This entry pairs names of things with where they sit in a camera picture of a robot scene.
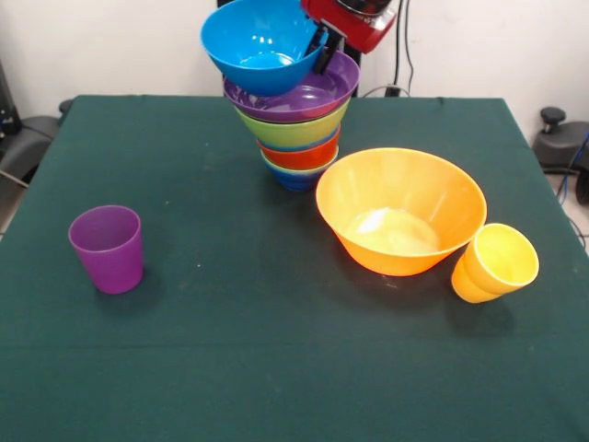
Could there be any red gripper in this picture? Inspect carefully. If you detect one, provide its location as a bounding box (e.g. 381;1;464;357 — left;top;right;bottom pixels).
300;0;398;76

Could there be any large green bowl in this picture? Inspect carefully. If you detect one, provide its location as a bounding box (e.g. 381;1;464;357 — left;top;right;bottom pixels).
234;99;354;152

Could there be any red small bowl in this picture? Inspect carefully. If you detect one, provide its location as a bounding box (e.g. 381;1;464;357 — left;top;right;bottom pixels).
255;127;343;173

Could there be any dark blue small bowl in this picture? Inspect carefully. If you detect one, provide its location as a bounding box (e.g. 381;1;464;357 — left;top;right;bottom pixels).
261;158;338;193

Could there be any large orange bowl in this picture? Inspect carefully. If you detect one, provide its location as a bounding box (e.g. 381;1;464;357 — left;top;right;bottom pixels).
315;147;488;277

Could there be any large purple bowl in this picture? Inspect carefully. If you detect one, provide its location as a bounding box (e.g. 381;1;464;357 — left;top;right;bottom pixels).
222;49;362;124

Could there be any large blue bowl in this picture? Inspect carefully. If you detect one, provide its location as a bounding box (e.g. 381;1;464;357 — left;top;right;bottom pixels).
199;0;330;98

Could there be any purple cup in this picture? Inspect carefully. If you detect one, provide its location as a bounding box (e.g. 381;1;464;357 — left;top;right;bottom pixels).
67;204;144;296

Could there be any dark green tablecloth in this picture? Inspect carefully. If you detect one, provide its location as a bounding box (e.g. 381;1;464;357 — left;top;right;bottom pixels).
0;94;589;442

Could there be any black wall cable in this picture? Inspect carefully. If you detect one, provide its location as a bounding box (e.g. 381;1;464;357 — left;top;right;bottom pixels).
393;0;415;97

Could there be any black pedestal leg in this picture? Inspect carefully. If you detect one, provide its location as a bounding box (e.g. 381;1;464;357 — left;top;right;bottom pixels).
532;106;589;206
0;99;74;185

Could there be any blue floor cable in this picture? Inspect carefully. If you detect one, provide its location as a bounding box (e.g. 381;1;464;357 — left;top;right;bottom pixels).
555;131;589;204

